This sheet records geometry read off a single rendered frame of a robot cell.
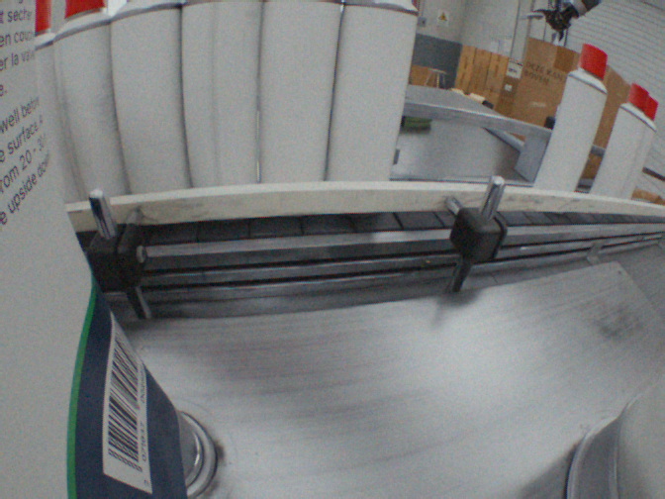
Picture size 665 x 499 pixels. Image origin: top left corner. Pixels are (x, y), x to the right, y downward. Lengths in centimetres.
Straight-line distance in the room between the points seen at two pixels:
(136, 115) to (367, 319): 19
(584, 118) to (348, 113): 26
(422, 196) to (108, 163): 23
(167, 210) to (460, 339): 20
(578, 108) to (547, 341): 24
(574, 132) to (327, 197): 27
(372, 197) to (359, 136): 4
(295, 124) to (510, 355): 19
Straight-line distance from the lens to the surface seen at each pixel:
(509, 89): 417
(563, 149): 38
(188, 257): 23
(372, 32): 21
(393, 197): 23
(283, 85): 21
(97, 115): 24
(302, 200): 21
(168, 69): 22
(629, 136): 50
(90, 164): 25
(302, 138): 22
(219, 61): 20
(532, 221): 35
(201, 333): 18
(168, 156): 23
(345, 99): 22
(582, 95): 37
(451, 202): 25
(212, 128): 21
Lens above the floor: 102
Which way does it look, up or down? 39 degrees down
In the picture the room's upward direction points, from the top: 7 degrees clockwise
